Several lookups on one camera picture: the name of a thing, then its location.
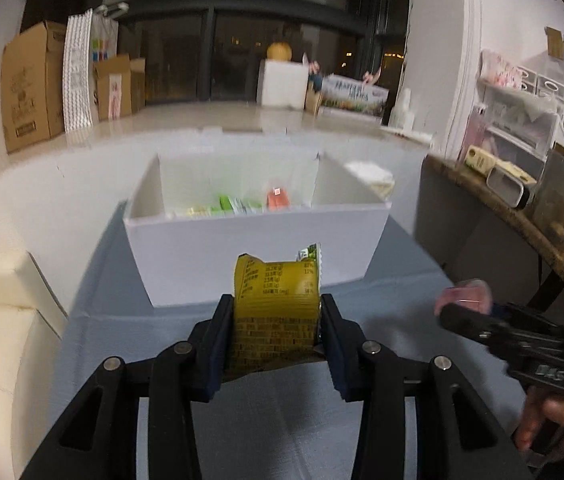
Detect white foam box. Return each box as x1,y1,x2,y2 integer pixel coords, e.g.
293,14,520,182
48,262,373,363
259,59,311,110

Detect pale yellow carton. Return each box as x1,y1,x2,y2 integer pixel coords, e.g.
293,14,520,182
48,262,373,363
463,145,495,173

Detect yellow snack packet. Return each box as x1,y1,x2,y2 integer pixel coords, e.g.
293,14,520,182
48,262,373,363
224,253,323,381

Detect white paper bag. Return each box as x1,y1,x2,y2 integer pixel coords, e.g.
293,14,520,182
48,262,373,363
62,2,130,132

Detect pink floral packet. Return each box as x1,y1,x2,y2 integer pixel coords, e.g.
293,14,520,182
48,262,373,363
479,49,522,88

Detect brown paper bag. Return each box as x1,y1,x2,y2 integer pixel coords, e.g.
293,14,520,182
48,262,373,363
304,77,323,115

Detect grey-blue tablecloth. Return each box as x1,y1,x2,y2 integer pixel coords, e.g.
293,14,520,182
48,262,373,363
59,200,527,480

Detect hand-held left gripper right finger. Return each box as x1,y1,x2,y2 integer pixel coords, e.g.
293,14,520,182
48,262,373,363
319,294,535,480

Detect pink snack packet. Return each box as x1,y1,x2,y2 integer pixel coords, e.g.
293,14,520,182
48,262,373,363
266,187,291,211
434,280,493,316

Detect white plastic drawer unit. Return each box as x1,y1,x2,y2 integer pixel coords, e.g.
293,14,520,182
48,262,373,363
462,50,564,176

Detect small cardboard box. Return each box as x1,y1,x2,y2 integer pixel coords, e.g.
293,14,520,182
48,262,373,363
544,26,564,61

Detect tissue pack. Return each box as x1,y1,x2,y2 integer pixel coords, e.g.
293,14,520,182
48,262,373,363
344,160,395,198

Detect printed cardboard box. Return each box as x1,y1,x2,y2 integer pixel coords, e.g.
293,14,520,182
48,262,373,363
319,74,390,120

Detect dark framed window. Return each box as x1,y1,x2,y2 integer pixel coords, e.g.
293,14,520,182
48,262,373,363
107,0,413,106

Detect round wooden side table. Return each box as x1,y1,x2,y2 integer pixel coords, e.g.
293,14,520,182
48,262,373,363
414,152,564,321

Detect pomelo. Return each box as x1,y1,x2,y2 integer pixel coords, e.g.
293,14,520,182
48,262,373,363
267,41,293,62

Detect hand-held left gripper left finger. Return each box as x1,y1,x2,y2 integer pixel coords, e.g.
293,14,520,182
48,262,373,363
22,294,235,480

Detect green snack packet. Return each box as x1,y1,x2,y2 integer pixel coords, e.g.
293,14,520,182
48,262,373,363
296,242,323,267
218,195,263,213

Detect person's right hand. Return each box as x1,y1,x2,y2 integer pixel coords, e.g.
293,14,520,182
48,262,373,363
514,387,564,466

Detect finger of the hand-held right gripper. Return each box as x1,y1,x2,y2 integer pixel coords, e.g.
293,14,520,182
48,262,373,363
439,305,512,358
492,302,562,341

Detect white grey device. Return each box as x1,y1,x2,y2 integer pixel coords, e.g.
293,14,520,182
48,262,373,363
486,162,537,210

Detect pink bag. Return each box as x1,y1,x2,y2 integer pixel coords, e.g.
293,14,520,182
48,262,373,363
462,102,490,161

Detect open cardboard box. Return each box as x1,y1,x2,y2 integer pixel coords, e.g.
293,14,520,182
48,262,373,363
93,54,133,122

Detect tall cardboard box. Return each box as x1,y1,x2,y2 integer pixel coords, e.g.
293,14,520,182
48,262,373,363
1,21,68,154

